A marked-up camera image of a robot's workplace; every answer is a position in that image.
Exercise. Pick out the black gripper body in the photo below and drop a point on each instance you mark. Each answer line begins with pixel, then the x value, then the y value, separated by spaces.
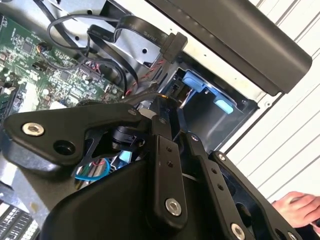
pixel 112 212

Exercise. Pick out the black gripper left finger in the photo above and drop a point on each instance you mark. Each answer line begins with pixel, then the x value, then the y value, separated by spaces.
pixel 50 125

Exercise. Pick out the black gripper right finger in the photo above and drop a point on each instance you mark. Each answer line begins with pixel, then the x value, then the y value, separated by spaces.
pixel 212 175

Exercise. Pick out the hard disk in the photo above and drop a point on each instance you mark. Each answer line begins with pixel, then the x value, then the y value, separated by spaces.
pixel 195 81

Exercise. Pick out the person's hand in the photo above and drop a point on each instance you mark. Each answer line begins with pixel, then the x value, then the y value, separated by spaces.
pixel 300 207

